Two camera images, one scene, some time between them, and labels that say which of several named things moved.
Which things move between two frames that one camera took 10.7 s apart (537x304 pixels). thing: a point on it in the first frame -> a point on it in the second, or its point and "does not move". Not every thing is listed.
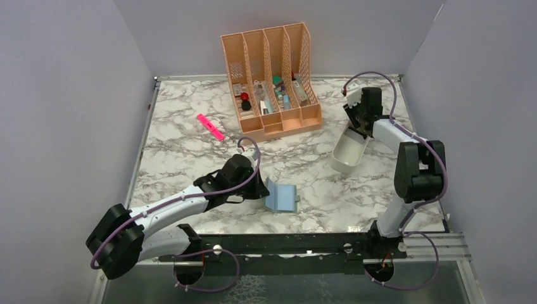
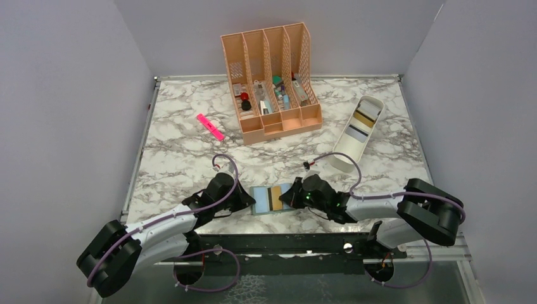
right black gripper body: [356, 112] -> [318, 206]
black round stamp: [246, 105] does not move
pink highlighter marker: [210, 126] does not move
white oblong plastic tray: [348, 151] does not move
